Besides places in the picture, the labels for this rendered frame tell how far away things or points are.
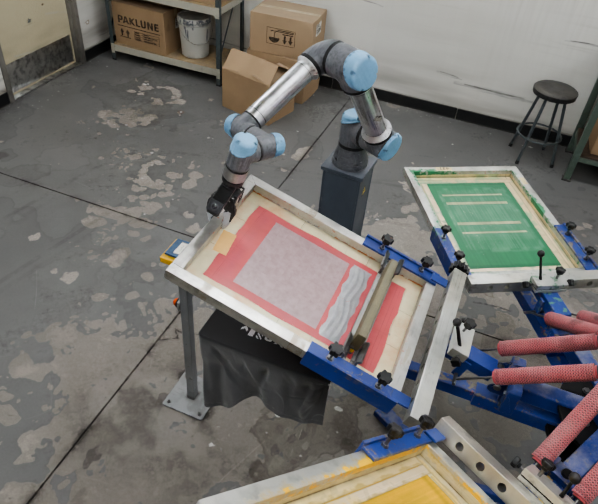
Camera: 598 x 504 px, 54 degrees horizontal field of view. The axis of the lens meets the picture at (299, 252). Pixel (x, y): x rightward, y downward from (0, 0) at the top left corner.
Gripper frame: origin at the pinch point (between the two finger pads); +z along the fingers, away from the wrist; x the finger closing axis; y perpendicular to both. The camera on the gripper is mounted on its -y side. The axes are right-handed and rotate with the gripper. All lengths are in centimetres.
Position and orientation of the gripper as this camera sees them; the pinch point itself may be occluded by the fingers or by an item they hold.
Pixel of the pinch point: (216, 223)
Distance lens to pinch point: 197.9
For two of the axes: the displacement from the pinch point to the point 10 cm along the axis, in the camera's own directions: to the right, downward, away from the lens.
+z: -3.2, 6.5, 6.9
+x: -8.7, -4.9, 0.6
